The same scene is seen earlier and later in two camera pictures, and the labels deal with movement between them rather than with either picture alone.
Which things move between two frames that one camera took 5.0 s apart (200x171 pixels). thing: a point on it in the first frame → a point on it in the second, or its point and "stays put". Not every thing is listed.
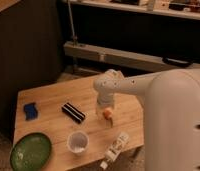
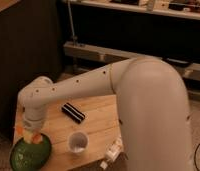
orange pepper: (108, 113) → (36, 138)
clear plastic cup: (78, 142) stays put
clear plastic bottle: (118, 145) stays put
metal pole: (74, 36) stays put
